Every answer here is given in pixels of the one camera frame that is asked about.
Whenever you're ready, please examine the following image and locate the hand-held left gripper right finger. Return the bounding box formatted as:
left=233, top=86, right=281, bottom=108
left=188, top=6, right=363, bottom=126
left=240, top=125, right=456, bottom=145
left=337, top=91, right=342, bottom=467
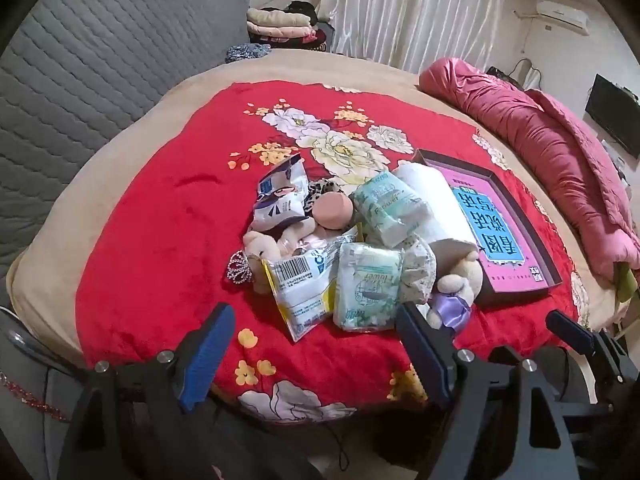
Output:
left=395, top=301, right=571, bottom=480

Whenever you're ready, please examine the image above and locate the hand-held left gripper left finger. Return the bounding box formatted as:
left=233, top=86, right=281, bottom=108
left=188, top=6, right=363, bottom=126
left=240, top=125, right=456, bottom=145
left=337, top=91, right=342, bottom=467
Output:
left=60, top=302, right=237, bottom=480

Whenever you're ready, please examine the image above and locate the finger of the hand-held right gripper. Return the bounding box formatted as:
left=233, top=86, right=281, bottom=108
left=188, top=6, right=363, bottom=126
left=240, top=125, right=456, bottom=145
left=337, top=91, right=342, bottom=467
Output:
left=546, top=310, right=597, bottom=357

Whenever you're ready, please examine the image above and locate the dark brown tray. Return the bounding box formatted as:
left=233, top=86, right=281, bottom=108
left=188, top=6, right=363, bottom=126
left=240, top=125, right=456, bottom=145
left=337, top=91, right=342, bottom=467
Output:
left=410, top=149, right=563, bottom=308

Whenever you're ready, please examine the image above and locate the cream plush bear purple ribbon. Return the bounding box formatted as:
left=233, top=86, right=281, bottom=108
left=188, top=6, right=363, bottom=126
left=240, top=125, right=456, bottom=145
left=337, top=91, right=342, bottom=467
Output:
left=425, top=240, right=486, bottom=331

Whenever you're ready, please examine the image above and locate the green white tissue pack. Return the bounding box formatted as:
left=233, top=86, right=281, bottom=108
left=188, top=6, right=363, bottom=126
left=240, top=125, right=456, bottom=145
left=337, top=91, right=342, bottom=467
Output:
left=348, top=172, right=432, bottom=248
left=332, top=242, right=403, bottom=333

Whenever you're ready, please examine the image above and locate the yellow white barcode packet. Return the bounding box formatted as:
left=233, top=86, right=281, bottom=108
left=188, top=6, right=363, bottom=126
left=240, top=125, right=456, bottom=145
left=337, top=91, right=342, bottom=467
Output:
left=261, top=230, right=361, bottom=343

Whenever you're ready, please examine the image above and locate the beige plush bear pink dress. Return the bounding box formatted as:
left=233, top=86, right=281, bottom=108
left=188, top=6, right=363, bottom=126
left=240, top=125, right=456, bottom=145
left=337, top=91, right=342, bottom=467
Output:
left=243, top=220, right=326, bottom=293

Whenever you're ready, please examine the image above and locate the leopard print scrunchie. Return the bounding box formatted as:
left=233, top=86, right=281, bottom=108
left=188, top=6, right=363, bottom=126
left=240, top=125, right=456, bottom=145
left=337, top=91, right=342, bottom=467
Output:
left=306, top=180, right=346, bottom=208

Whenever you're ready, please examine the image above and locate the green cloth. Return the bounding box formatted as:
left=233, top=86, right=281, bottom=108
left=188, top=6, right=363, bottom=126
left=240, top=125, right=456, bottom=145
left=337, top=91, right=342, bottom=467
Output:
left=615, top=262, right=638, bottom=303

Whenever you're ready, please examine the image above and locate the silver tiara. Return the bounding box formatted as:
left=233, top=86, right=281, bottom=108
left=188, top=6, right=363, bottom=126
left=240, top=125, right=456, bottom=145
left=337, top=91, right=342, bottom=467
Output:
left=227, top=251, right=256, bottom=288

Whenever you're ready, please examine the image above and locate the pink book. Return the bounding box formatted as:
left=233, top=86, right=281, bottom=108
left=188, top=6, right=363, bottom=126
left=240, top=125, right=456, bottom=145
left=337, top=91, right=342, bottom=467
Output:
left=432, top=165, right=551, bottom=293

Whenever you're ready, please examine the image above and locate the red floral blanket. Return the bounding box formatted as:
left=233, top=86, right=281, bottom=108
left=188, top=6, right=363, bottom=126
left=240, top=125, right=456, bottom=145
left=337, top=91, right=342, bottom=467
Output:
left=75, top=80, right=581, bottom=421

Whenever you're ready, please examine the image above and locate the white paper roll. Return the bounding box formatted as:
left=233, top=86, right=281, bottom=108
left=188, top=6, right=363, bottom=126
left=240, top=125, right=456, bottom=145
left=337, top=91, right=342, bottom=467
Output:
left=392, top=162, right=476, bottom=248

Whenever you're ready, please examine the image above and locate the blue white snack packet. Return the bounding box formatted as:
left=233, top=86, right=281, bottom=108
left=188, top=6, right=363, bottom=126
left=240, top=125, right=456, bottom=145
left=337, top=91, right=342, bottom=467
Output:
left=252, top=152, right=311, bottom=233

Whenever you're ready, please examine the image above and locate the pink round puff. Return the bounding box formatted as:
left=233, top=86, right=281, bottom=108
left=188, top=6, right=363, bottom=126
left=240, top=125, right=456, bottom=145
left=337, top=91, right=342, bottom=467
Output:
left=312, top=194, right=356, bottom=236

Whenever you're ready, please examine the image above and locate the pink quilt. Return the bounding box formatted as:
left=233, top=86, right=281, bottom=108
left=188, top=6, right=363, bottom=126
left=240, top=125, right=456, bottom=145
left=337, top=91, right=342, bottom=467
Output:
left=417, top=57, right=640, bottom=286

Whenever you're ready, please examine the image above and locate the black television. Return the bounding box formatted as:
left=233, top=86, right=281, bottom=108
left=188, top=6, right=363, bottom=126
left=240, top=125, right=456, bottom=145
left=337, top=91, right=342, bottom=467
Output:
left=585, top=74, right=640, bottom=158

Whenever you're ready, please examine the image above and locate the blue patterned cloth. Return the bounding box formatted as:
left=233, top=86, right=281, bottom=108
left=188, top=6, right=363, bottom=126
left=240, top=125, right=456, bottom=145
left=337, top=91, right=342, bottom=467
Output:
left=225, top=43, right=272, bottom=64

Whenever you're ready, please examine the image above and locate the white air conditioner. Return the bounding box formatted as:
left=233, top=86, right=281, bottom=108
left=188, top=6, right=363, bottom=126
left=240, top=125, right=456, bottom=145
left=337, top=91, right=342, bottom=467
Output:
left=535, top=0, right=591, bottom=36

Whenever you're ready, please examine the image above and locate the pink folded garment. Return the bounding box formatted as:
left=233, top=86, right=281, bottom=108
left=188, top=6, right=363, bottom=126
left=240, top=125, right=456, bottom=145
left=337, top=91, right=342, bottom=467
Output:
left=250, top=25, right=312, bottom=42

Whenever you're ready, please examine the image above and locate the dark red cloth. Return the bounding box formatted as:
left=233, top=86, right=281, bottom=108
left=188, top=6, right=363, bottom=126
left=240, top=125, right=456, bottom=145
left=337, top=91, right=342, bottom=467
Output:
left=300, top=24, right=331, bottom=53

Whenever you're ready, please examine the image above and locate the beige folded garment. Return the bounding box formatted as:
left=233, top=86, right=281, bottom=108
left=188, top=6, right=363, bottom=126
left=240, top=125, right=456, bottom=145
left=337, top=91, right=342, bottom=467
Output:
left=247, top=7, right=312, bottom=29

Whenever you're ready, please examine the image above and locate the white curtain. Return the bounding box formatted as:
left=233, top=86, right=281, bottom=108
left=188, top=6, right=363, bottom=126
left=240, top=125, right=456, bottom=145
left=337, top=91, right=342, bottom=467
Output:
left=317, top=0, right=511, bottom=76

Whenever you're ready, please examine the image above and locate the red beaded string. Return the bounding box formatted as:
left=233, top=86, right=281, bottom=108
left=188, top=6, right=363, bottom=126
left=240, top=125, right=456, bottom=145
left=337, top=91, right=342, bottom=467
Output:
left=0, top=370, right=68, bottom=421

